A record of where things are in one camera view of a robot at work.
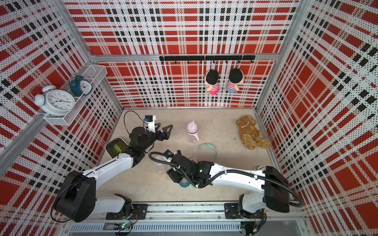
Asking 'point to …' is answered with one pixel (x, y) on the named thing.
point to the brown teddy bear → (250, 136)
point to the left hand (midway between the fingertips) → (169, 124)
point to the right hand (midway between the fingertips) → (175, 167)
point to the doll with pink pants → (211, 78)
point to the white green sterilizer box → (115, 146)
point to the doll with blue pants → (236, 76)
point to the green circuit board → (126, 224)
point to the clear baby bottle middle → (160, 167)
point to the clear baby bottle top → (192, 139)
